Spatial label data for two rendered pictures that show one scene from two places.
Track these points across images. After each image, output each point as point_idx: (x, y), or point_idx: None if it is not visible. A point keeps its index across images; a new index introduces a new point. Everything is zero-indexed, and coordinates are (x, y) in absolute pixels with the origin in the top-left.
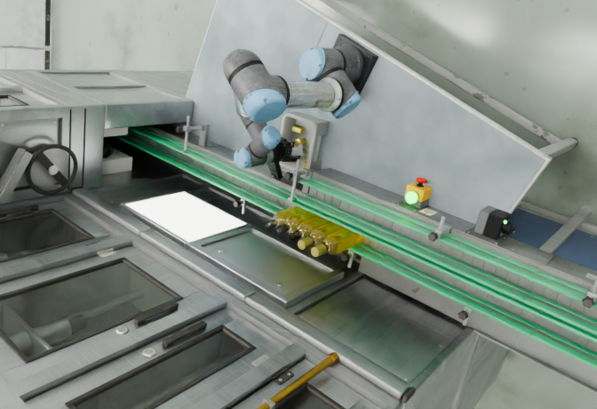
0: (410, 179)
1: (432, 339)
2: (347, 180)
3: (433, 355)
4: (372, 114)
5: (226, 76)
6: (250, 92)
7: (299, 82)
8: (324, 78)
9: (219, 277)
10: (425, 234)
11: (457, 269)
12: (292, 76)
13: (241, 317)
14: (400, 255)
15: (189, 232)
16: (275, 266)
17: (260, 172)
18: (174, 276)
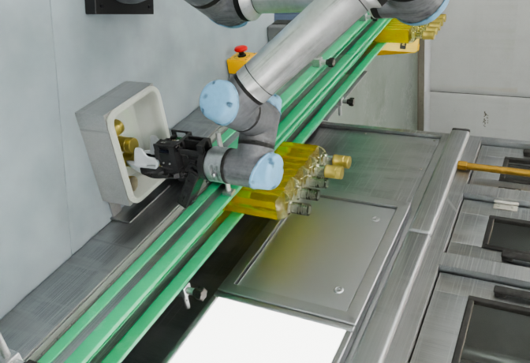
0: (220, 62)
1: (358, 137)
2: (208, 119)
3: (383, 134)
4: (164, 20)
5: None
6: None
7: None
8: None
9: (412, 264)
10: (315, 72)
11: (332, 76)
12: (34, 60)
13: (452, 240)
14: None
15: (310, 344)
16: (332, 233)
17: (133, 243)
18: (427, 327)
